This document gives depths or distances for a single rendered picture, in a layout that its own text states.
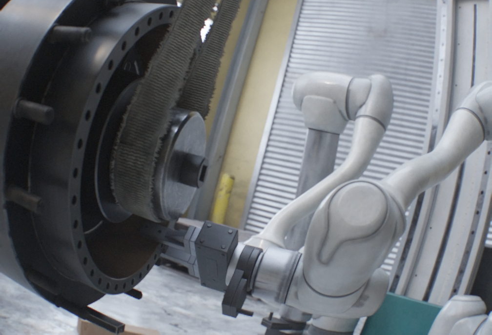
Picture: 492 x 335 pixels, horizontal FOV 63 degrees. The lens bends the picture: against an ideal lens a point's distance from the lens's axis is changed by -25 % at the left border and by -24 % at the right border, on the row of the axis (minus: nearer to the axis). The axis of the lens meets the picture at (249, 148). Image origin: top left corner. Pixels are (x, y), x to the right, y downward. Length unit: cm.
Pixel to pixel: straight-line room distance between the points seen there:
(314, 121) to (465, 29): 71
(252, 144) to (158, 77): 669
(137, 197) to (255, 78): 703
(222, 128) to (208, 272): 666
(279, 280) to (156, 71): 34
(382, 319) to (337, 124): 65
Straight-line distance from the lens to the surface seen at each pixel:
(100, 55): 51
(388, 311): 153
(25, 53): 50
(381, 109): 140
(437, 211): 157
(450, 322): 123
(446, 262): 152
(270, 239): 128
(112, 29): 54
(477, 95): 103
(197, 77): 71
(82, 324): 203
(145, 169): 58
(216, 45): 71
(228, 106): 744
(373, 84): 145
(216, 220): 693
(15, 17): 56
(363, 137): 136
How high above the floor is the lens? 84
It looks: 5 degrees up
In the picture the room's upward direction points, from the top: 15 degrees clockwise
